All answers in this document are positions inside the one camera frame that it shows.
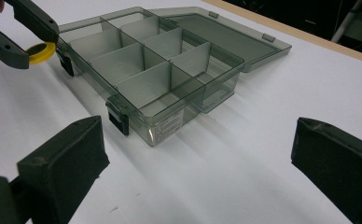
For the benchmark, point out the white table leg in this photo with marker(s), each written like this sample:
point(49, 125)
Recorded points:
point(347, 22)

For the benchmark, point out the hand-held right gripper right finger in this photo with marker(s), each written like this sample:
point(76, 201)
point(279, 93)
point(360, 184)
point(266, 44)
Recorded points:
point(341, 168)

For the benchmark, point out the light wooden table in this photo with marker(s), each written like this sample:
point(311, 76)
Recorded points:
point(294, 29)

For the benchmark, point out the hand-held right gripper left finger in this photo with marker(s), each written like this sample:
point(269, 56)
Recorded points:
point(64, 161)

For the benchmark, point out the smoky clear compartment box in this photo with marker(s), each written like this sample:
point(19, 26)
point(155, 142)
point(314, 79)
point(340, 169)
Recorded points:
point(157, 77)

